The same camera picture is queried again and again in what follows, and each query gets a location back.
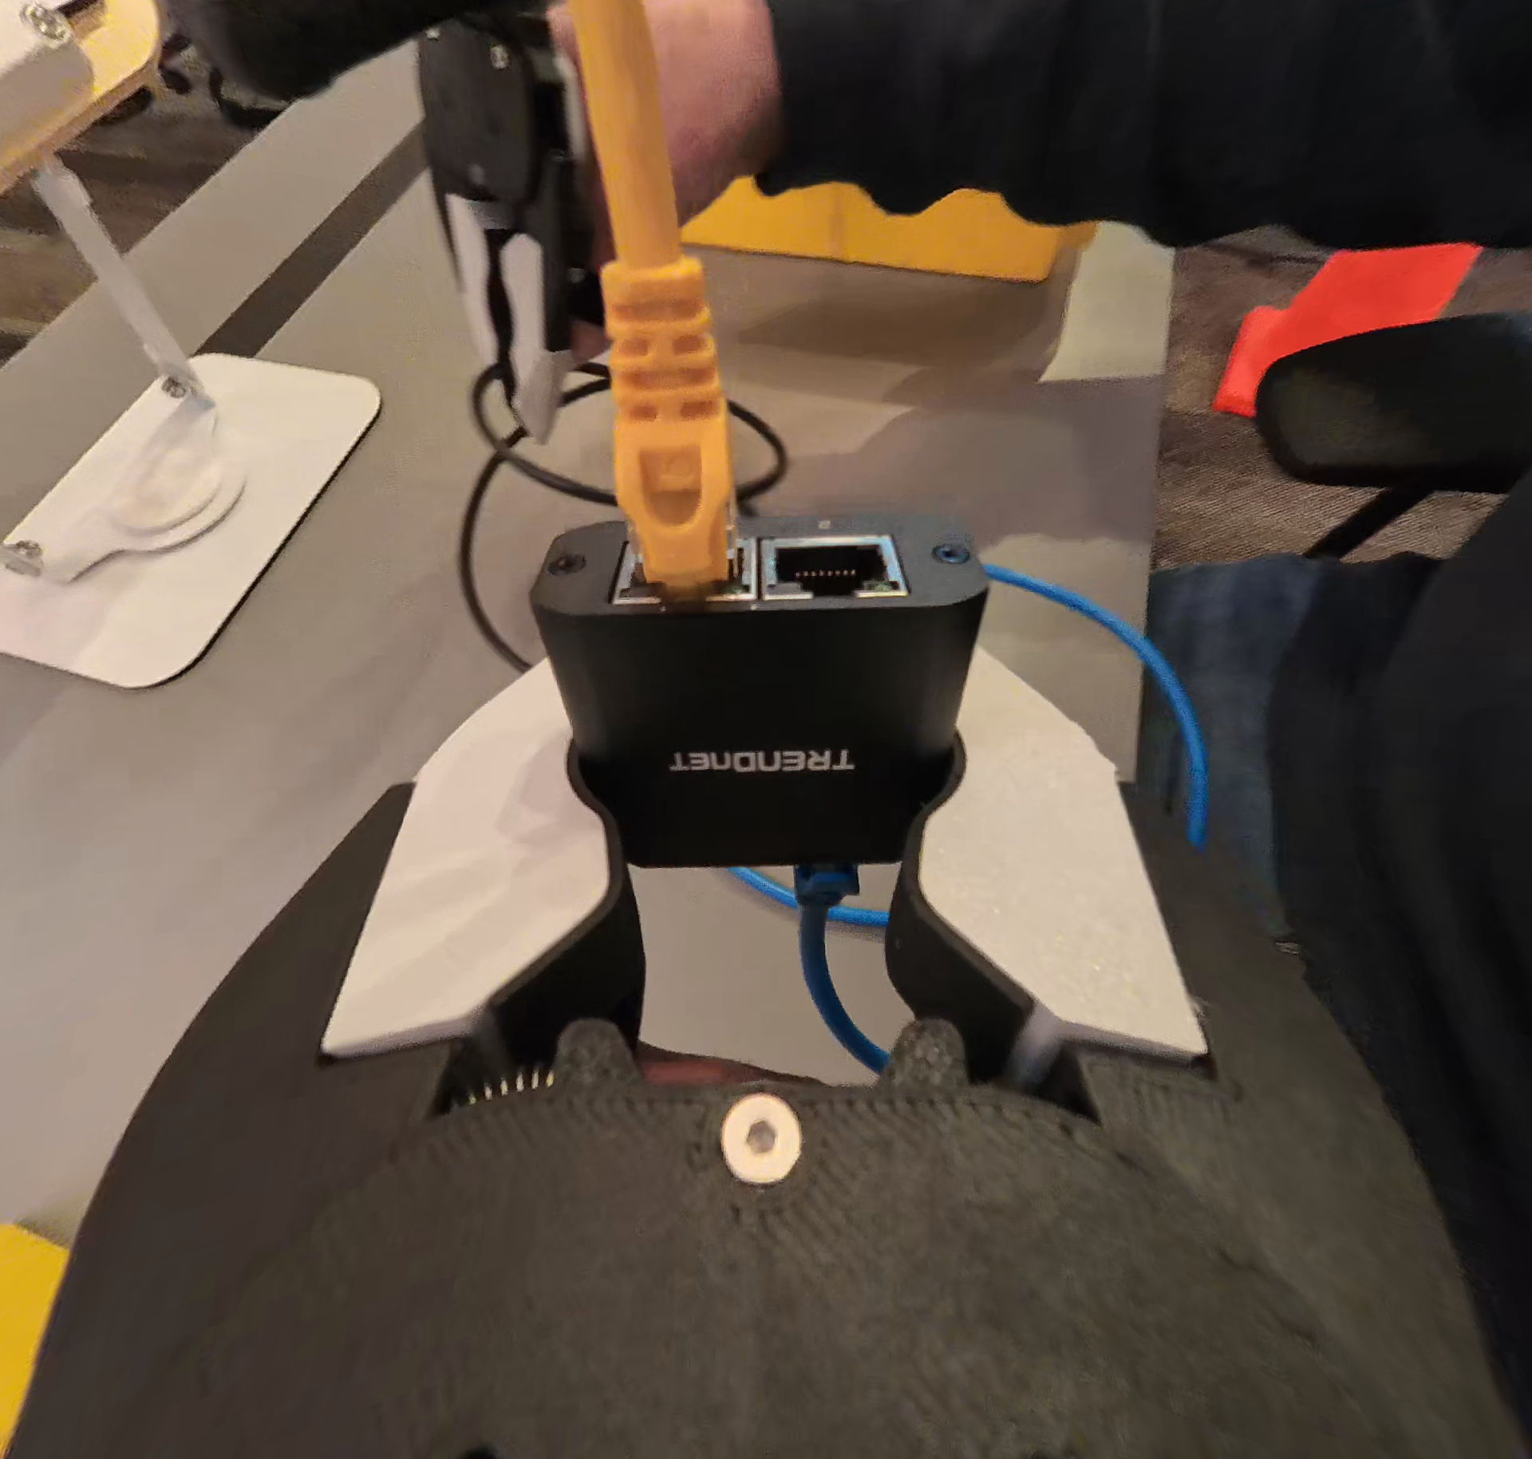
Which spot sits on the wooden instruction board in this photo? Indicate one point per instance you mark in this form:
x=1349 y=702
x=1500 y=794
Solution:
x=107 y=35

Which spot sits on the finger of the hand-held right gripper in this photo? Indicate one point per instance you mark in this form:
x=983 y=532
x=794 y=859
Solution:
x=539 y=336
x=469 y=275

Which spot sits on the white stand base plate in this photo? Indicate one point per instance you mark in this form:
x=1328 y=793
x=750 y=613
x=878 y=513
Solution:
x=276 y=466

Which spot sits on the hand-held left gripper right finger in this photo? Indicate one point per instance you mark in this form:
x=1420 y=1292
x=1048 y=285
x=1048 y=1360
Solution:
x=1055 y=885

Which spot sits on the person's blue jeans legs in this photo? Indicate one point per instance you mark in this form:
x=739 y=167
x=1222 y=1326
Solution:
x=1209 y=705

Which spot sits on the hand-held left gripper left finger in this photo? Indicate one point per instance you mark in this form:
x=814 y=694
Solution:
x=467 y=885

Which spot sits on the person's right hand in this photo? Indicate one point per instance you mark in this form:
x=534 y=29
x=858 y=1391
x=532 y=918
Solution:
x=717 y=82

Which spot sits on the yellow plastic bin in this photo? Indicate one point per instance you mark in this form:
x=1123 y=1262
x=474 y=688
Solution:
x=910 y=227

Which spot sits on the black network switch box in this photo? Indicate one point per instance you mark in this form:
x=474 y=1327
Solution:
x=767 y=694

